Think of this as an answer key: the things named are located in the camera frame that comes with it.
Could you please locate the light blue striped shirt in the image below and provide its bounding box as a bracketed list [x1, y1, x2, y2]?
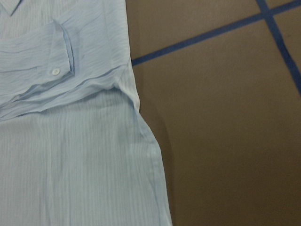
[0, 0, 172, 226]

